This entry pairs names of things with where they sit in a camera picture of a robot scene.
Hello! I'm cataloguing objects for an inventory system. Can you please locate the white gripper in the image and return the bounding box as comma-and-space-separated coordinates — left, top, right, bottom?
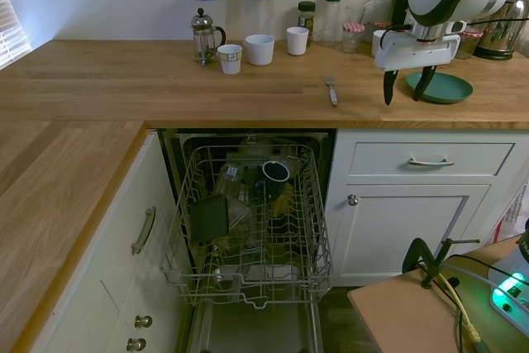
374, 31, 462, 107

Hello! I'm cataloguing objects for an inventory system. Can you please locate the white robot base green light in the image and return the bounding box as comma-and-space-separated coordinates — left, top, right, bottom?
488, 227, 529, 326

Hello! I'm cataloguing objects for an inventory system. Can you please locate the stainless dishwasher door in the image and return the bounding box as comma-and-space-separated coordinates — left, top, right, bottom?
181, 298, 326, 353

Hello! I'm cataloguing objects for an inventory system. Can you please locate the green round plate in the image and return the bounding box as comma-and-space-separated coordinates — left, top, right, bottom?
404, 71, 474, 105

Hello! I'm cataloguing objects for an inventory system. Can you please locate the small jar red checkered lid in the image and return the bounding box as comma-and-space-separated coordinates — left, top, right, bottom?
341, 21, 367, 55

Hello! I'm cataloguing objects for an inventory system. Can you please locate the glass jar red checkered lid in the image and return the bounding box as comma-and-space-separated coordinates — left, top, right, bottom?
455, 26, 485, 60

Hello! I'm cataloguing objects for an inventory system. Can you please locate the white drawer front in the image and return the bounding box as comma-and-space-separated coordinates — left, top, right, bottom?
348, 141, 517, 177

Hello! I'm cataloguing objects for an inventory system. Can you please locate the clear bottle green lid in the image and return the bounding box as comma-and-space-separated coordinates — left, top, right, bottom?
322, 0, 343, 48

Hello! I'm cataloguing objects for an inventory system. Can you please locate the stainless steel electric kettle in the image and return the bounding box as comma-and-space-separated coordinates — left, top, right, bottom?
472, 0, 529, 61

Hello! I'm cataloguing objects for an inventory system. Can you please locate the white ribbed cup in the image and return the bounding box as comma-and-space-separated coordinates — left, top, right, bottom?
285, 26, 311, 56

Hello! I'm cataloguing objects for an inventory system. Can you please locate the spice jar dark green lid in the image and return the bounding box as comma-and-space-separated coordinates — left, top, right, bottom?
297, 0, 317, 45

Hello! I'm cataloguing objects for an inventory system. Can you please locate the large white mug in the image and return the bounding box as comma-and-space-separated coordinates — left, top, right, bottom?
244, 33, 276, 67

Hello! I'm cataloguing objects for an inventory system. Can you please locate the white cabinet door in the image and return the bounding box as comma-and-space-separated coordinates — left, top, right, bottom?
329, 183, 493, 284

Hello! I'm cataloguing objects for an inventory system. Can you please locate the dark blue mug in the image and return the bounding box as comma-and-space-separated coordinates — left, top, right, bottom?
260, 160, 292, 202

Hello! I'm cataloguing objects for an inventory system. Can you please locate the black C-clamp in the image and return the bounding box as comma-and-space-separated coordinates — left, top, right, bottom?
402, 237, 481, 290

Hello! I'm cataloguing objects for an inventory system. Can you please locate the yellow plastic item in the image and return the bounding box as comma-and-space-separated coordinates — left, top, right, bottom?
274, 188, 299, 218

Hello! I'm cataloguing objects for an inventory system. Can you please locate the clear plastic bag red print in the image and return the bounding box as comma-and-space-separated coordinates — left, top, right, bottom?
490, 176, 529, 247

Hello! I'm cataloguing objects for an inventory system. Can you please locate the clear pitcher dark blue lid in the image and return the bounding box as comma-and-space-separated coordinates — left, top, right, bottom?
236, 0, 276, 41

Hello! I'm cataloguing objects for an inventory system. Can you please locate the white cup with patterned rim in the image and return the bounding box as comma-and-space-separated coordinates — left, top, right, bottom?
216, 43, 244, 76

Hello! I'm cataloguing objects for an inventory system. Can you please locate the clear glass container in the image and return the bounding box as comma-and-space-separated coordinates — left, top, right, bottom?
213, 162, 258, 243

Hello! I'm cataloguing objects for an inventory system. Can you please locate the glass French press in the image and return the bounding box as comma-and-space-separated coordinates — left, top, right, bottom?
190, 7, 228, 67

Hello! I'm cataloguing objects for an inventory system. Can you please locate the wooden robot mounting board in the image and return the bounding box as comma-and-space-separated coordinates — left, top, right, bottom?
346, 240, 529, 353

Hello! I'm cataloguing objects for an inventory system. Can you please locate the black plastic tray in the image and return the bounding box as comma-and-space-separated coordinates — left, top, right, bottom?
189, 194, 230, 244

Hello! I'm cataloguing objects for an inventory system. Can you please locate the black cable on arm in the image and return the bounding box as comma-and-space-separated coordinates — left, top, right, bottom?
379, 17, 529, 50

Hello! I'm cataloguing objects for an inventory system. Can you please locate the silver drawer bar handle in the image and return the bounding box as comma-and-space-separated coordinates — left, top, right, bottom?
407, 157, 455, 168

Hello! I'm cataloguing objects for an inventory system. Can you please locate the wire dishwasher rack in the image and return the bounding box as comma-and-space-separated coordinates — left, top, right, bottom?
160, 144, 334, 311

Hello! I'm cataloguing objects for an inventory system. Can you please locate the grey cable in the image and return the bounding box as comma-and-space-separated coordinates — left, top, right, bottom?
439, 260, 504, 289

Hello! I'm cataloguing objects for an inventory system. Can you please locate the yellow cable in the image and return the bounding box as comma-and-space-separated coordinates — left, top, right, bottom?
436, 271, 484, 345

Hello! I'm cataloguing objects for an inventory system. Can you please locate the silver cabinet bar handle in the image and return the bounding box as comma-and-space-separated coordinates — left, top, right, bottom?
131, 205, 158, 256

